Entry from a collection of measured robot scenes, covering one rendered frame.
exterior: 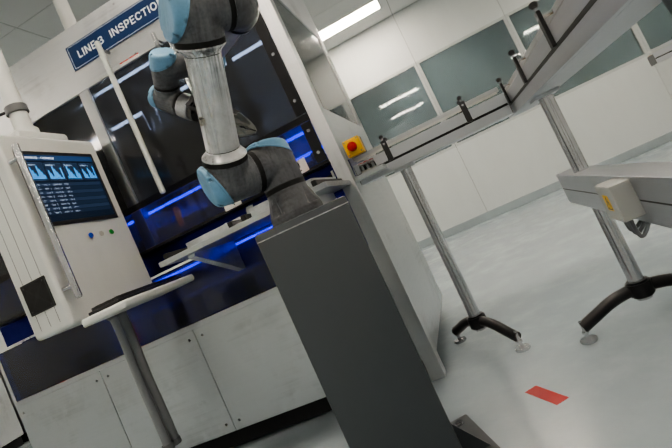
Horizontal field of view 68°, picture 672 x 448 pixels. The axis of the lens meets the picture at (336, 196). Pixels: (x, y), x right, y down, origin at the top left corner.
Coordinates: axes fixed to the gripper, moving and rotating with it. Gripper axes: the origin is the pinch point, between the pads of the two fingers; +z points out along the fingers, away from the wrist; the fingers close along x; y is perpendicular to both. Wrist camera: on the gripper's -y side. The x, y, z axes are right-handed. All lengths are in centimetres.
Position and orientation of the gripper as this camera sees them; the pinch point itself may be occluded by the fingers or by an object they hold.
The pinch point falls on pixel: (253, 131)
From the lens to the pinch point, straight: 147.4
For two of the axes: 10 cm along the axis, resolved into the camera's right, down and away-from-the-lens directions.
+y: -1.7, -3.8, -9.1
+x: 4.1, -8.6, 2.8
